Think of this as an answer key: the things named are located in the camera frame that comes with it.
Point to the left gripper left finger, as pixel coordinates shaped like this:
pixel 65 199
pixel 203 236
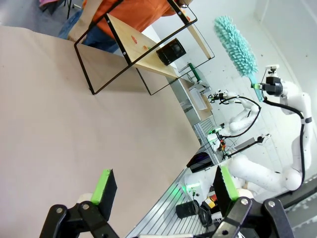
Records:
pixel 104 196

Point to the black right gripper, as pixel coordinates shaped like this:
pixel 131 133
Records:
pixel 272 86

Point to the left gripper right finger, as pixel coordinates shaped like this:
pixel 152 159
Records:
pixel 226 193

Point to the teal microfiber duster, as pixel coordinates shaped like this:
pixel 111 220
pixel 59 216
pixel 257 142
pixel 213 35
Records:
pixel 235 47

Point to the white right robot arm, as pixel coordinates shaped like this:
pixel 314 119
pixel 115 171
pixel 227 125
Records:
pixel 260 176

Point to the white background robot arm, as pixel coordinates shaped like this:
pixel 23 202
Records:
pixel 239 121

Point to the person's right forearm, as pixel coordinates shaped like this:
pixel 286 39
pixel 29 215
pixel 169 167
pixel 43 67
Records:
pixel 83 19

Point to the white robot base green light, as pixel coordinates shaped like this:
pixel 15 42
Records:
pixel 212 141

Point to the person's left hand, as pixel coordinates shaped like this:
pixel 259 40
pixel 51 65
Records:
pixel 183 3

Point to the emergency stop button box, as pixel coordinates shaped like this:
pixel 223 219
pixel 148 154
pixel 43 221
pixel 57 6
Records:
pixel 210 202

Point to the black electronics box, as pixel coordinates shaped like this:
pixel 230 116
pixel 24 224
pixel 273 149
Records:
pixel 198 164

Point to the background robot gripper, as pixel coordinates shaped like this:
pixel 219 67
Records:
pixel 216 96

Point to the black cylinder container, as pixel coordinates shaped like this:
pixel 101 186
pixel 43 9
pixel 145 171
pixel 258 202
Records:
pixel 185 210

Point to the white side desk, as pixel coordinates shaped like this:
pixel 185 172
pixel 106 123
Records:
pixel 185 98

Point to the black cylindrical cup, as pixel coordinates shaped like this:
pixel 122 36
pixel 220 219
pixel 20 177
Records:
pixel 171 53

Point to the person in orange hoodie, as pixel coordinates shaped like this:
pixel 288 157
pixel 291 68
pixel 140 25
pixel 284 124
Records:
pixel 138 12

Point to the pink cloth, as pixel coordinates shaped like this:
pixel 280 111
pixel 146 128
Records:
pixel 45 2

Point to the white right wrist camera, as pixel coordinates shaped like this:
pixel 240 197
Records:
pixel 272 67

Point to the green metal post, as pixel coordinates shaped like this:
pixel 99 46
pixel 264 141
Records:
pixel 194 73

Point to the black frame wooden shelf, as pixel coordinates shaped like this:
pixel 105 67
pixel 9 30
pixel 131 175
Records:
pixel 138 52

